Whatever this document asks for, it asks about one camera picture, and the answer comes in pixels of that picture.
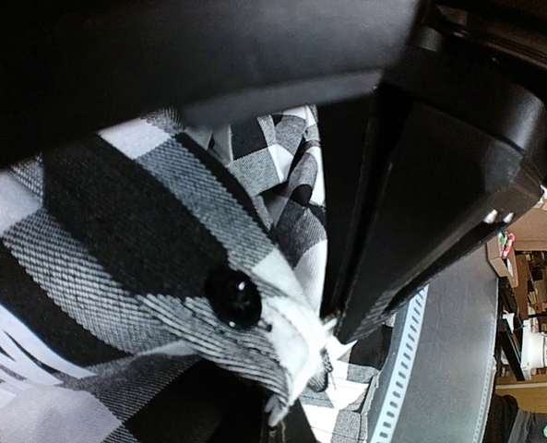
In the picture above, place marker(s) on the black white plaid shirt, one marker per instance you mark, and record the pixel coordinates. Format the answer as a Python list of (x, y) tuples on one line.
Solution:
[(162, 283)]

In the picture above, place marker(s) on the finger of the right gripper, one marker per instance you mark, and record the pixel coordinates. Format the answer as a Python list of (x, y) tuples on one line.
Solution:
[(412, 188)]

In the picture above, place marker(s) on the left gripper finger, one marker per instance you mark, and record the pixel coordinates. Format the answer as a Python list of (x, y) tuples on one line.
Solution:
[(294, 428)]

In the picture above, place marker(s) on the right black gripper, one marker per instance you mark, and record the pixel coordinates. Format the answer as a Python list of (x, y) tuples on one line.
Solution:
[(484, 62)]

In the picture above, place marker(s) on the cardboard box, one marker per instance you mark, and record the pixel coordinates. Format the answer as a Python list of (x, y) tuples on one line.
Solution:
[(527, 234)]

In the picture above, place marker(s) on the white slotted cable duct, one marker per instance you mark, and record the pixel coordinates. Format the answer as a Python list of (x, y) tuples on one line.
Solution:
[(394, 378)]

